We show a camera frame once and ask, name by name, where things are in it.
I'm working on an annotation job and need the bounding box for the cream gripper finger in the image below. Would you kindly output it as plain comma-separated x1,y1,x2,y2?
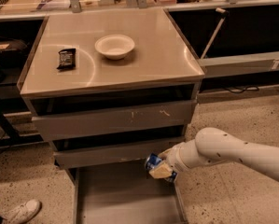
158,149,171,160
149,162,173,179

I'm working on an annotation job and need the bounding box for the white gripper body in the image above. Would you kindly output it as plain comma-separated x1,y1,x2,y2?
166,142,190,173

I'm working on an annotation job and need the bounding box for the blue pepsi can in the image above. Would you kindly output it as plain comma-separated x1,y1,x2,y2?
145,153,177,183

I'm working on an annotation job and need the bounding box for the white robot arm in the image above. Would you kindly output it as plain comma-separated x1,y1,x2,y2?
145,128,279,182

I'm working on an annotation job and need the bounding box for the grey open bottom drawer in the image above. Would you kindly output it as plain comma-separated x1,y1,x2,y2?
73,160,188,224

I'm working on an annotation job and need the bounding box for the grey drawer cabinet with counter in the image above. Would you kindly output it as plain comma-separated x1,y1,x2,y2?
21,7,203,213

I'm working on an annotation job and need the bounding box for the grey middle drawer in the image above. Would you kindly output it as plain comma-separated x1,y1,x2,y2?
54,136,185,169

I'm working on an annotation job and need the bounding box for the grey top drawer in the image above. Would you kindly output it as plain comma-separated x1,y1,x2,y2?
33,100,197,141

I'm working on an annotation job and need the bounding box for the white paper bowl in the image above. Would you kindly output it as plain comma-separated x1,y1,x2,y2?
95,35,135,60

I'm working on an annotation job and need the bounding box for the white sneaker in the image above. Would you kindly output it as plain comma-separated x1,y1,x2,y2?
2,199,42,224

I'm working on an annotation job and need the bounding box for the black snack bar packet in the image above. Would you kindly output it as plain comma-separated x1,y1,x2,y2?
57,49,76,70

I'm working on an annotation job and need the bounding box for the black cable on floor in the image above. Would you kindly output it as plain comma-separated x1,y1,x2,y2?
224,85,260,94

